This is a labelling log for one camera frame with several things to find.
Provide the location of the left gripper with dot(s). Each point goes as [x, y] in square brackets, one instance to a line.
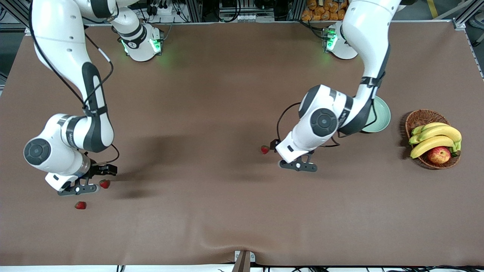
[274, 144]

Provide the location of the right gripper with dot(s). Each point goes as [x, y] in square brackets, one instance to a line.
[96, 170]

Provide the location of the red green toy strawberry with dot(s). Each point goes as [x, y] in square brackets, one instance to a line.
[104, 184]
[264, 149]
[80, 205]

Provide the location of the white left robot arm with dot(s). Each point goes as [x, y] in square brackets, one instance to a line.
[363, 34]

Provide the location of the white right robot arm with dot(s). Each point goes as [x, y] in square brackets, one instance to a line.
[60, 37]

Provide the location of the pale green round plate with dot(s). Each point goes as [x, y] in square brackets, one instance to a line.
[382, 117]

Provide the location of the brown table mat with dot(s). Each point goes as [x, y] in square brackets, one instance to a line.
[151, 170]

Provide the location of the brown wicker basket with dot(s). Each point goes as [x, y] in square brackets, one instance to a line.
[419, 118]

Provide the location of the greenish yellow banana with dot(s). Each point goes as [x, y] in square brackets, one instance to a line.
[435, 124]

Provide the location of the red apple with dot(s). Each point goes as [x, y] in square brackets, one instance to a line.
[438, 155]

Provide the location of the pile of orange bread rolls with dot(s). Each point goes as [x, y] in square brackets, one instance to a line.
[321, 11]

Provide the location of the large yellow banana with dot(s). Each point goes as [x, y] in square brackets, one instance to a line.
[446, 132]

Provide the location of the white power strip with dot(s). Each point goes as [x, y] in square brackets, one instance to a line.
[162, 9]

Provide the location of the white metal edge bracket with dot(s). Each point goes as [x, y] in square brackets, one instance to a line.
[252, 257]

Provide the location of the brown post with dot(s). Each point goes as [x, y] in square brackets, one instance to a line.
[242, 266]

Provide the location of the aluminium frame profile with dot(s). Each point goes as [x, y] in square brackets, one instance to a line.
[458, 23]

